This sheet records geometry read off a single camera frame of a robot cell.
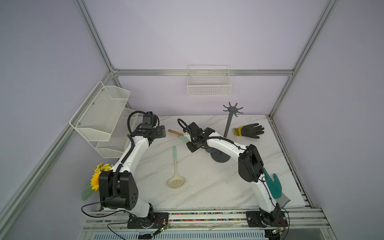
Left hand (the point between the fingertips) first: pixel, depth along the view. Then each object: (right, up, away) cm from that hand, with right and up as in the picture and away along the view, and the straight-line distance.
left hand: (153, 133), depth 87 cm
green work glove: (+70, -31, -5) cm, 77 cm away
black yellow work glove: (+66, +1, +23) cm, 70 cm away
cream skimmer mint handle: (+14, -29, -2) cm, 32 cm away
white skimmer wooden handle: (+10, 0, +22) cm, 24 cm away
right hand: (+24, -9, +7) cm, 26 cm away
